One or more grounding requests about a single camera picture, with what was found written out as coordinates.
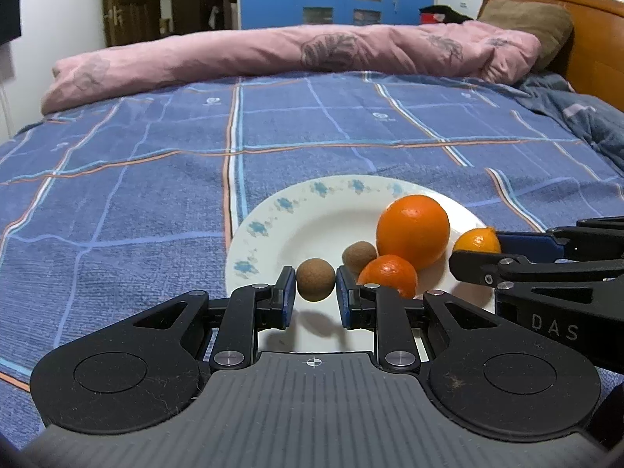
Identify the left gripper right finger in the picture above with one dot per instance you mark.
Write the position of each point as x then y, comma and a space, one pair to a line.
381, 310

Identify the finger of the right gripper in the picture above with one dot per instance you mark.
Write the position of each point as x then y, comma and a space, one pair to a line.
596, 239
481, 272

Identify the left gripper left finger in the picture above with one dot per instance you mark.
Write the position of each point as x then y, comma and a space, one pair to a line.
248, 311

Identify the hidden small orange citrus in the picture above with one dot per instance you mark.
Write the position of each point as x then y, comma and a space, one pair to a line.
482, 239

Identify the mandarin orange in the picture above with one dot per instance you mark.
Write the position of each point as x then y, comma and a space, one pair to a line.
393, 272

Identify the small brown longan on plate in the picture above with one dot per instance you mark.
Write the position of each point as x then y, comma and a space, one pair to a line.
358, 255

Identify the large orange on plate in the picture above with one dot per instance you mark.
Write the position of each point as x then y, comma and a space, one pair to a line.
415, 228

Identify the white floral plate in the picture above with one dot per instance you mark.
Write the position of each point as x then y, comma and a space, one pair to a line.
319, 219

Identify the grey-blue blanket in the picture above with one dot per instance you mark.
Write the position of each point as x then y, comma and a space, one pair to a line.
587, 117

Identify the wooden headboard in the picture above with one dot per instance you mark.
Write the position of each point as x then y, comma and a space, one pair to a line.
592, 59

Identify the blue plaid bed sheet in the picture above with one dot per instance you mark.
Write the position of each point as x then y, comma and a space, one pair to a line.
110, 208

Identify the brown pillow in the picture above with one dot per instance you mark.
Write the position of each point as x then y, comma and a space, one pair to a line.
551, 24

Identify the pink rolled quilt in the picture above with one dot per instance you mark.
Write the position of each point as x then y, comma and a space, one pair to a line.
471, 49

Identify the red and black bag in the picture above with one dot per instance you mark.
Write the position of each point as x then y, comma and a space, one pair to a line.
443, 14

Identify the brown wooden door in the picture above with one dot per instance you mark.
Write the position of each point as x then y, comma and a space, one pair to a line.
131, 21

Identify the black wall television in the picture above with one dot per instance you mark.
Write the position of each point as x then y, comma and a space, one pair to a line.
10, 24

